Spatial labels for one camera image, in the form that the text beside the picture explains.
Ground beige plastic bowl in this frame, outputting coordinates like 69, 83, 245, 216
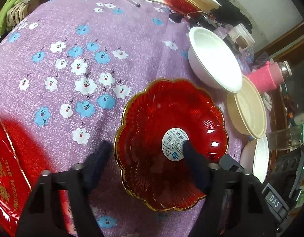
226, 75, 267, 140

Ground white foam bowl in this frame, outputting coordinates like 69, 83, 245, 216
188, 27, 242, 93
239, 135, 269, 183

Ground white work gloves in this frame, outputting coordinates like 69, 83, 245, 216
261, 93, 273, 112

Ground white plastic cup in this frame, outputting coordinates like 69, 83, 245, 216
227, 23, 255, 52

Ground red gold-rimmed flower plate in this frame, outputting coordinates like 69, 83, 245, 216
114, 79, 229, 212

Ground pink sleeved water bottle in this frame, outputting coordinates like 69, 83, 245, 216
247, 60, 292, 94

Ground purple floral tablecloth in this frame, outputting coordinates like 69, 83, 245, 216
0, 0, 198, 184

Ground red transparent flower plate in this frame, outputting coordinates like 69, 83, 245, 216
0, 121, 31, 236

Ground red plate under stack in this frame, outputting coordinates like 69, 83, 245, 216
165, 0, 198, 15

